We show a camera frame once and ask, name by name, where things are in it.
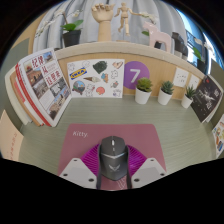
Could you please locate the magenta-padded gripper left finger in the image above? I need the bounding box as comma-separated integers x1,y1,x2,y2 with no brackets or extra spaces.
58,143,103,190

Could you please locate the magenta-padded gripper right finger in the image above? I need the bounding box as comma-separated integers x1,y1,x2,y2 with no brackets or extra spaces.
125,143,168,190

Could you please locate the dark grey computer mouse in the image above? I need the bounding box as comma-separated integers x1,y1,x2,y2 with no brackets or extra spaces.
98,135,130,182

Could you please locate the pink mouse pad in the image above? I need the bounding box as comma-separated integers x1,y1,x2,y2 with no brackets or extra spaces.
57,123,167,192

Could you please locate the tan kraft book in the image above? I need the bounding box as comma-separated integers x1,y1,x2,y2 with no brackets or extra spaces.
0,109,25,162

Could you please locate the light green succulent white pot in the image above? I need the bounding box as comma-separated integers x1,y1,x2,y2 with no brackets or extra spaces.
134,77,154,106

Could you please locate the dark green succulent white pot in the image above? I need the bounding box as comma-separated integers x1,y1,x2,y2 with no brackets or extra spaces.
157,80,175,106

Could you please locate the food sticker sheet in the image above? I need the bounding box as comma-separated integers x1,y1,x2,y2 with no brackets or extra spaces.
211,113,224,159

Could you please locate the spiky succulent white pot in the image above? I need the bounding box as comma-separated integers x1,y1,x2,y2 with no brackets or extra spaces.
180,85,198,110

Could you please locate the white cartoon sticker sheet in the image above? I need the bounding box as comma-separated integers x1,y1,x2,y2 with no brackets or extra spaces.
66,59,126,99

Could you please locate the white books stack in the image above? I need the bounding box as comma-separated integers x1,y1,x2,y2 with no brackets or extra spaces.
208,99,224,127

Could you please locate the red and white magazine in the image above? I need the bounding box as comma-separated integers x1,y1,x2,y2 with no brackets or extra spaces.
15,47,72,128

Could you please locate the black cover book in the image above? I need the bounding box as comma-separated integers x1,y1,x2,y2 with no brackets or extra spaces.
190,75,224,124

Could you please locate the cream books stack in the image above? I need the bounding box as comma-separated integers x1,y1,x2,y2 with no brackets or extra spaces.
4,65,44,128

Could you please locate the purple round number sticker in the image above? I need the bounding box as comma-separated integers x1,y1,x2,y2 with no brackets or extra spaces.
123,60,151,90

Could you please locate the white orchid black pot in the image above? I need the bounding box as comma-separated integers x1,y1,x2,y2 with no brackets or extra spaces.
34,9,84,48
137,11,160,38
192,36,214,74

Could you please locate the cream desk ledge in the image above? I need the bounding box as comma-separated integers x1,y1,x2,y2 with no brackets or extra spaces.
54,40,201,73

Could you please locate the pink horse figure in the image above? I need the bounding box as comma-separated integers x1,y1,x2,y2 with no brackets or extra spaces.
142,21,173,54

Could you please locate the wooden hand model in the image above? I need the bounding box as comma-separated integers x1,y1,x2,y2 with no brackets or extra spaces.
91,2,116,42

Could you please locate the wooden artist mannequin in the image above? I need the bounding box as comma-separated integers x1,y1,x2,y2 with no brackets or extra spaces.
113,1,138,42

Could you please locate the grey curtain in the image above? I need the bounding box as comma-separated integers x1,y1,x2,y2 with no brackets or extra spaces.
33,0,198,53

